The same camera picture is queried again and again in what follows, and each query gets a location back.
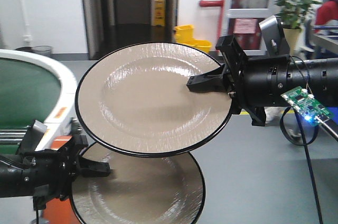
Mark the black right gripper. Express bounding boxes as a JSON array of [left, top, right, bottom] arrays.
[[186, 35, 290, 126]]

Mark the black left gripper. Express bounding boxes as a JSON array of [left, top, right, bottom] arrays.
[[19, 135, 110, 201]]

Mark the beige plate black rim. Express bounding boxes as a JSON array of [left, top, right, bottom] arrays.
[[75, 42, 231, 157], [71, 143, 205, 223]]

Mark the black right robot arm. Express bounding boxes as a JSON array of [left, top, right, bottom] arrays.
[[186, 35, 337, 126]]

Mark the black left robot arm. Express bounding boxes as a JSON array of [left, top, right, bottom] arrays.
[[1, 135, 111, 202]]

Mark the white outer conveyor rim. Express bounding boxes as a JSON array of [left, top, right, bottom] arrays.
[[1, 49, 77, 154]]

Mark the yellow mop bucket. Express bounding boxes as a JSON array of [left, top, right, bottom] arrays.
[[174, 24, 212, 53]]

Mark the yellow wet floor sign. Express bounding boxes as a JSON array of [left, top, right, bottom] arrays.
[[153, 0, 165, 26]]

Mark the green conveyor belt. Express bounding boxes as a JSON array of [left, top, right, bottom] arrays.
[[1, 58, 61, 129]]

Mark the green circuit board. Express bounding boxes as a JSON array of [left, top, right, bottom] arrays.
[[280, 86, 334, 126]]

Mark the green potted plant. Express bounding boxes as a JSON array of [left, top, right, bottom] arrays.
[[275, 0, 321, 55]]

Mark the mesh waste bin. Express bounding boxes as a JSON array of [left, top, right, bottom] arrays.
[[32, 45, 52, 57]]

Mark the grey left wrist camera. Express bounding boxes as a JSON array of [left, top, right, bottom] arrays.
[[16, 120, 47, 154]]

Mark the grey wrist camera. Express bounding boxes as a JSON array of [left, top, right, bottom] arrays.
[[259, 15, 290, 57], [16, 120, 47, 154]]

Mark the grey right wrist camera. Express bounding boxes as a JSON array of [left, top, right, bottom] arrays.
[[259, 15, 290, 57]]

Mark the black cable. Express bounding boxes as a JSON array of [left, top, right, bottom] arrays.
[[279, 54, 325, 224]]

